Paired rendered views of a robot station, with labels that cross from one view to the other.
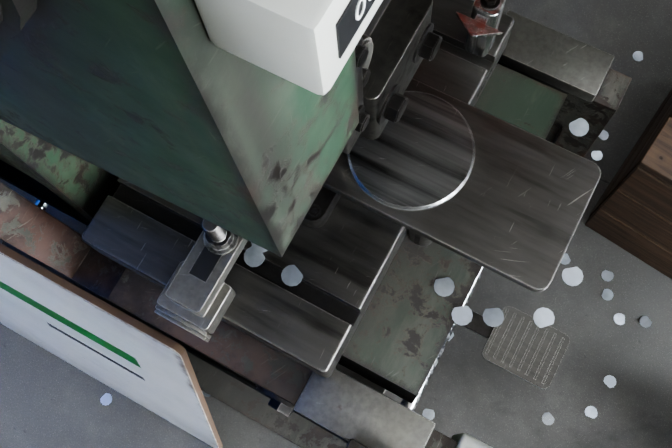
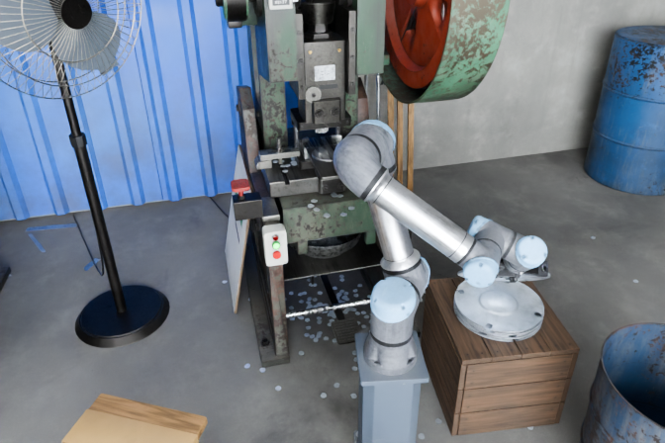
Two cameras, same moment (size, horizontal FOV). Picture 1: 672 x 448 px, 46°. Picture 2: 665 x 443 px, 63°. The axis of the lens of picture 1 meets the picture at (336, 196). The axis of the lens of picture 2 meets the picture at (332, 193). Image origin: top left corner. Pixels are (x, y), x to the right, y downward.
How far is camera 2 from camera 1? 163 cm
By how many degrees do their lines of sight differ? 48
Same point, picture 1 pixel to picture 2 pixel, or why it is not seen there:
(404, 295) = (304, 197)
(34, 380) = (215, 266)
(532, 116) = not seen: hidden behind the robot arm
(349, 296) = (290, 178)
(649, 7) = not seen: hidden behind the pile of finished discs
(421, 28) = (334, 103)
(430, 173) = (327, 156)
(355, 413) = (267, 205)
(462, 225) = (321, 164)
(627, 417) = not seen: hidden behind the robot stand
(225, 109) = (267, 21)
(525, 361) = (341, 332)
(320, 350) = (273, 180)
